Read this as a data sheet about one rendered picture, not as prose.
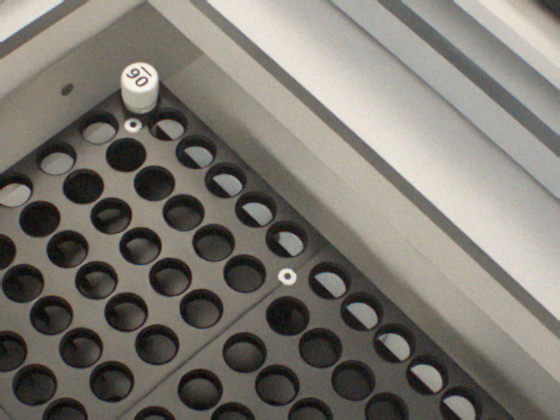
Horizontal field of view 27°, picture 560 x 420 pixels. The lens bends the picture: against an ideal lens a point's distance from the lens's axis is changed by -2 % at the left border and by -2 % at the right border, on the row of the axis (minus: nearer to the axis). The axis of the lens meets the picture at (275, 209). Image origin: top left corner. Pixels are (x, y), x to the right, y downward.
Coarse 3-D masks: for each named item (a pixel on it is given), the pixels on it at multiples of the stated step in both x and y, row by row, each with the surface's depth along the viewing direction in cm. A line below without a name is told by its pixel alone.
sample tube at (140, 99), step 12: (132, 72) 38; (144, 72) 38; (156, 72) 39; (132, 84) 38; (144, 84) 38; (156, 84) 38; (132, 96) 38; (144, 96) 38; (156, 96) 39; (132, 108) 39; (144, 108) 39; (156, 132) 41
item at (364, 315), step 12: (192, 156) 45; (204, 156) 45; (216, 180) 44; (228, 180) 44; (228, 192) 44; (252, 204) 44; (264, 216) 44; (276, 240) 43; (288, 240) 43; (324, 276) 43; (336, 288) 42; (360, 312) 42; (372, 324) 42; (384, 336) 42
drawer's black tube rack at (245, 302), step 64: (64, 128) 39; (128, 128) 39; (64, 192) 37; (128, 192) 38; (192, 192) 38; (0, 256) 39; (64, 256) 40; (128, 256) 40; (192, 256) 37; (256, 256) 37; (0, 320) 35; (64, 320) 38; (128, 320) 39; (192, 320) 39; (256, 320) 36; (320, 320) 36; (0, 384) 34; (64, 384) 34; (128, 384) 38; (192, 384) 38; (256, 384) 35; (320, 384) 35; (384, 384) 35
